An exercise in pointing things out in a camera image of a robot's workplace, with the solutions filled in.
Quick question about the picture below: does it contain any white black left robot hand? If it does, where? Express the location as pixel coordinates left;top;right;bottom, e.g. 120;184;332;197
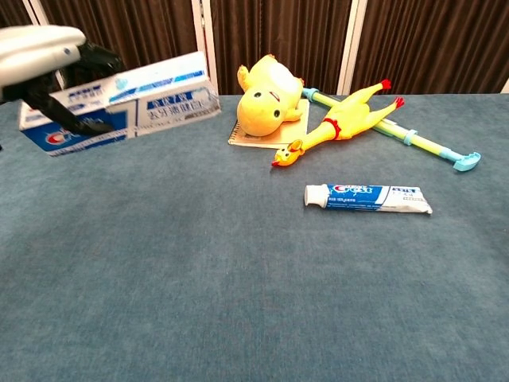
0;25;124;136

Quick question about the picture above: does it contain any blue white toothpaste box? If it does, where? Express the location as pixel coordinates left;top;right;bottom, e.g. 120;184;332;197
18;50;222;158

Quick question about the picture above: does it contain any blue white toothpaste tube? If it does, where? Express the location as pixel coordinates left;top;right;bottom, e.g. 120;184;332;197
304;183;433;216

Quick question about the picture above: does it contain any yellow plush duck toy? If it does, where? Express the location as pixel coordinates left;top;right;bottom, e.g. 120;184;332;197
236;53;306;138

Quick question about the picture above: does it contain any tan spiral notebook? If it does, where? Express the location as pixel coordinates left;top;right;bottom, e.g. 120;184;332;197
227;98;311;150

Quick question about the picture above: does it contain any yellow rubber chicken toy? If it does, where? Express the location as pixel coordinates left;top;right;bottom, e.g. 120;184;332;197
271;79;406;168

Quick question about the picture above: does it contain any blue felt table cover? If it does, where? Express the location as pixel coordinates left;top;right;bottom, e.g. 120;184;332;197
0;93;509;382

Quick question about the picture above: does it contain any blue green yellow toy stick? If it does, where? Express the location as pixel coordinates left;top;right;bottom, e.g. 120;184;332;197
301;87;481;173

